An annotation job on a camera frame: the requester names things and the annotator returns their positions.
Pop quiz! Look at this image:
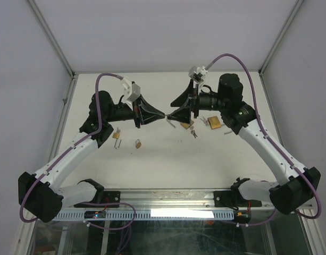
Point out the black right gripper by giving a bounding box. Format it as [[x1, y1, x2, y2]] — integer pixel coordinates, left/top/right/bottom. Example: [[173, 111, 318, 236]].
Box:
[[167, 80, 228, 125]]

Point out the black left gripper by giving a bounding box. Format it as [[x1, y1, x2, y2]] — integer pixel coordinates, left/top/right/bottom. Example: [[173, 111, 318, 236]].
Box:
[[106, 95, 166, 129]]

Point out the medium brass padlock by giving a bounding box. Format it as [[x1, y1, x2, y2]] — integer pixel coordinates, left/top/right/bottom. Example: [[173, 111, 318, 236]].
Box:
[[166, 119, 194, 130]]

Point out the brass padlock with keys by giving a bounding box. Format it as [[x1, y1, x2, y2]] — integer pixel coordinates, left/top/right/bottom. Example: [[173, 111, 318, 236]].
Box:
[[135, 139, 141, 149]]

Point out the large brass padlock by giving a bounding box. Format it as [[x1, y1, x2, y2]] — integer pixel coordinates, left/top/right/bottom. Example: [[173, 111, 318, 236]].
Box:
[[207, 116, 233, 135]]

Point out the small brass padlock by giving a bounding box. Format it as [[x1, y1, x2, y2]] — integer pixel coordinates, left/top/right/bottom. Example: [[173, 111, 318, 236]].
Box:
[[112, 131, 122, 149]]

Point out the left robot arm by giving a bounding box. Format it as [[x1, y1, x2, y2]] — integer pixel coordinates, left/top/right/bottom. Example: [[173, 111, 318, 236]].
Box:
[[18, 90, 165, 223]]

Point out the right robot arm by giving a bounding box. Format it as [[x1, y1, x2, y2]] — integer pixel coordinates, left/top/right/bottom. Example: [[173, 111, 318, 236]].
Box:
[[168, 73, 321, 215]]

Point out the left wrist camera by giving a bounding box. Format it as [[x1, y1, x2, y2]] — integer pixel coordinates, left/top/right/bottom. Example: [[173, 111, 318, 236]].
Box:
[[121, 76, 141, 109]]

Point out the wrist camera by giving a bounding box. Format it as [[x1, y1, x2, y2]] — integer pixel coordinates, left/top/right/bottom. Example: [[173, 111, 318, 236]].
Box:
[[188, 66, 208, 90], [121, 76, 141, 109]]

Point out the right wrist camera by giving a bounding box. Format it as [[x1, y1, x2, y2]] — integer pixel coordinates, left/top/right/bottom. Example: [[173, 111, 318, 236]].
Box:
[[188, 66, 208, 90]]

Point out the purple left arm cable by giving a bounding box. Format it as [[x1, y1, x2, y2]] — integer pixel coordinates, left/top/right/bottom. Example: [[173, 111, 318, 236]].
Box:
[[20, 73, 137, 234]]

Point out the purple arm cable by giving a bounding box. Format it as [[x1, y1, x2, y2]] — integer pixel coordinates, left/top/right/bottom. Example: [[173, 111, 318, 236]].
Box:
[[206, 53, 322, 228], [20, 73, 137, 234]]

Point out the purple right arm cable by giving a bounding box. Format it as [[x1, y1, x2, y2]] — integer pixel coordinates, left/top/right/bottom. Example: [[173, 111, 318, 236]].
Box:
[[206, 53, 322, 228]]

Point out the aluminium front rail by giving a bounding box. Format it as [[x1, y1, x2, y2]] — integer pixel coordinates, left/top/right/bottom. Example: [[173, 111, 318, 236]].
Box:
[[53, 188, 315, 210]]

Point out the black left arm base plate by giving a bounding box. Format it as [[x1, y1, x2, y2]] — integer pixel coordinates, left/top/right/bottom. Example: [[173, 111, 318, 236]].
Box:
[[74, 190, 121, 208]]

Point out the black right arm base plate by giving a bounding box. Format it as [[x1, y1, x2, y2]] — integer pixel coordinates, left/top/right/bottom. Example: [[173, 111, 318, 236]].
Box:
[[213, 190, 262, 210]]

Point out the grey slotted cable duct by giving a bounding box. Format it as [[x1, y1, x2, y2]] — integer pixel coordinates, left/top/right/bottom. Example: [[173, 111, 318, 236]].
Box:
[[54, 209, 234, 222]]

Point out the left aluminium frame post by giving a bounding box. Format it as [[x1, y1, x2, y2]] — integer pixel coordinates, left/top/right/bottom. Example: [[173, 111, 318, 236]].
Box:
[[26, 0, 75, 78]]

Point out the aluminium frame post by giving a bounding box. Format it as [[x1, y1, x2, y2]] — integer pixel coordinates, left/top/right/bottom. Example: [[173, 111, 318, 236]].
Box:
[[26, 0, 75, 78], [258, 0, 305, 76]]

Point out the right aluminium frame post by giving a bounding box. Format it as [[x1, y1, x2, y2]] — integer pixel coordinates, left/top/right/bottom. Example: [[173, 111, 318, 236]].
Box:
[[258, 0, 305, 76]]

